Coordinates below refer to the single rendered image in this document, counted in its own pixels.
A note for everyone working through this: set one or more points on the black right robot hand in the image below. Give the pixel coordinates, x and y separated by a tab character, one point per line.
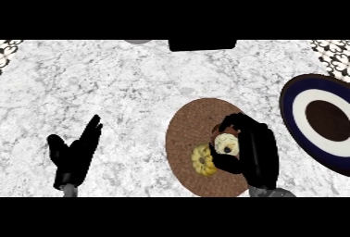
258	154

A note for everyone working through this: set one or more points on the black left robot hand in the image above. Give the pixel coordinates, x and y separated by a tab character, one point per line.
76	154

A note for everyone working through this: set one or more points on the cupcake with white frosting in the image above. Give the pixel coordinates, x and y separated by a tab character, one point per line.
226	142

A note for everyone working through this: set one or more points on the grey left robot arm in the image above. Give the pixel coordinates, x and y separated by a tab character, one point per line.
70	191

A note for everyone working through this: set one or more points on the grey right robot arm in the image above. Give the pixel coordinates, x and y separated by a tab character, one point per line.
269	192

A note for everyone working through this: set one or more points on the round brown woven placemat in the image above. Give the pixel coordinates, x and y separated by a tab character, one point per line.
191	135

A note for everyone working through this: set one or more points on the navy and white plate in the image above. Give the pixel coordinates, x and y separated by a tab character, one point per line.
320	120

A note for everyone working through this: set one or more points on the yellow corn cob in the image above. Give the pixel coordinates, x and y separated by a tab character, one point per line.
203	160

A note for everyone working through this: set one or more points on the black appliance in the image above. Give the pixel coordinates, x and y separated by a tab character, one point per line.
203	45

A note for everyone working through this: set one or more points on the grey round object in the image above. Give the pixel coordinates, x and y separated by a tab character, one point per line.
138	41

